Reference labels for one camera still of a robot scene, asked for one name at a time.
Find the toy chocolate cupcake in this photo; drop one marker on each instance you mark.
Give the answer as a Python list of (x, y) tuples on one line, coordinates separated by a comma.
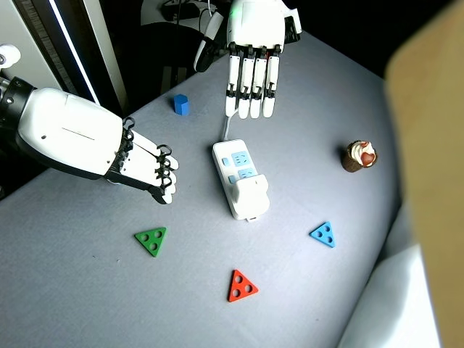
[(359, 157)]

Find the blurred tan board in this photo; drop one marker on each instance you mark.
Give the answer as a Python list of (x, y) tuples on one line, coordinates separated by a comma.
[(435, 145)]

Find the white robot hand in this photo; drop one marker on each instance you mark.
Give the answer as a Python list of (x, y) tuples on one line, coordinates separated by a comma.
[(253, 25), (72, 130)]

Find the white panel with light strip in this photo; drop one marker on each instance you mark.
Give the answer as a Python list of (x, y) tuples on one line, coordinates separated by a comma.
[(21, 29)]

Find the black chair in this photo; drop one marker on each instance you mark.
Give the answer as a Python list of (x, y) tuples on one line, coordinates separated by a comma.
[(156, 50)]

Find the black power adapter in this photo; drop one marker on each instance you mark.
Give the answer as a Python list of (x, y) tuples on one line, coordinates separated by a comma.
[(179, 10)]

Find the red triangle block with holes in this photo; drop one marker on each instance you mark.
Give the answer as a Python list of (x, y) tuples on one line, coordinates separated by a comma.
[(242, 286)]

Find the white backdrop cloth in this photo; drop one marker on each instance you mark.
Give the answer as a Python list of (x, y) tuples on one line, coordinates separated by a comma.
[(391, 308)]

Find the blue triangle block with holes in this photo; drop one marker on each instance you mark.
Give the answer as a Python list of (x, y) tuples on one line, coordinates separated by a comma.
[(323, 236)]

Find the white power strip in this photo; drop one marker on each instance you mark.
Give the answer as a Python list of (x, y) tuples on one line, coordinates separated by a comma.
[(224, 152)]

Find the green triangle block with holes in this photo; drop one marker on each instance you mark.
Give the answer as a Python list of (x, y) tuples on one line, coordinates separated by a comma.
[(150, 241)]

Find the grey tablecloth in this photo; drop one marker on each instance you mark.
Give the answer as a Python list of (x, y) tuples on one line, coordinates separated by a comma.
[(308, 108)]

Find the blue hexagonal block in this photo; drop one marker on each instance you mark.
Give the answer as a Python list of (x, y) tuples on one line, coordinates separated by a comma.
[(181, 104)]

